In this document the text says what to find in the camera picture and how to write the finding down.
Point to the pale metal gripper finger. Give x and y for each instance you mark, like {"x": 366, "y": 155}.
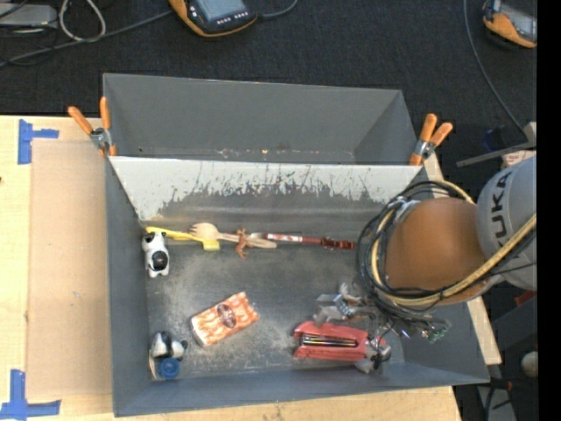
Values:
{"x": 328, "y": 299}
{"x": 325, "y": 315}

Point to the red stapler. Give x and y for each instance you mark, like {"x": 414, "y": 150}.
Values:
{"x": 331, "y": 342}

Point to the grey metal bin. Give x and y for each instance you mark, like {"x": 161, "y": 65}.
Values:
{"x": 271, "y": 274}

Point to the red and white striped utensil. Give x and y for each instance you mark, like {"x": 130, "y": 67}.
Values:
{"x": 307, "y": 239}

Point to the orange toy lizard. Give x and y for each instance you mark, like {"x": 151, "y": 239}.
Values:
{"x": 242, "y": 244}

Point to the orange and white packet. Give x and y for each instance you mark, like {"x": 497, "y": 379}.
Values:
{"x": 223, "y": 318}

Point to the pale wooden spork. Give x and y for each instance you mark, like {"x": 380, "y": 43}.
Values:
{"x": 206, "y": 231}

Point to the black and white toy animal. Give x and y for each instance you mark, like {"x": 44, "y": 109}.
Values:
{"x": 164, "y": 345}

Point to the blue round cap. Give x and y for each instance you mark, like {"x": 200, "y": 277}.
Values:
{"x": 169, "y": 368}

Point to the yellow plastic utensil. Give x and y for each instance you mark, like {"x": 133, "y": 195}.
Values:
{"x": 173, "y": 234}

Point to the black and white toy cow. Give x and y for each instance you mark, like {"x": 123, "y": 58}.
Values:
{"x": 155, "y": 254}

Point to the pale brown flat board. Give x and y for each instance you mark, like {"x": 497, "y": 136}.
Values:
{"x": 66, "y": 257}

